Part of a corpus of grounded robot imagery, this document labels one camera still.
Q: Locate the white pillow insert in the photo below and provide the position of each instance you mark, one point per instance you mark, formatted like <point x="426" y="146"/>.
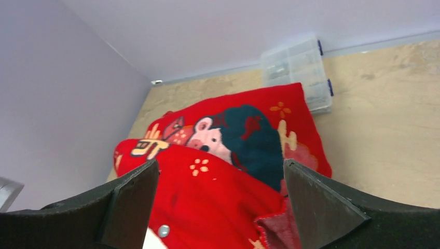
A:
<point x="152" y="241"/>

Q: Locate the red printed pillowcase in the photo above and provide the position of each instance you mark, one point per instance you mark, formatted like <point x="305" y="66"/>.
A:
<point x="221" y="182"/>

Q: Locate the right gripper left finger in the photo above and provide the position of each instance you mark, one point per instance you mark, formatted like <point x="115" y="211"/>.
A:
<point x="113" y="215"/>

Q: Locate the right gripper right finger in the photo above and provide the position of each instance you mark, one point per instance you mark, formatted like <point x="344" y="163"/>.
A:
<point x="330" y="214"/>

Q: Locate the clear plastic organizer box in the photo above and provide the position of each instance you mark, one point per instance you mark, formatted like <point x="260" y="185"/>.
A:
<point x="300" y="61"/>

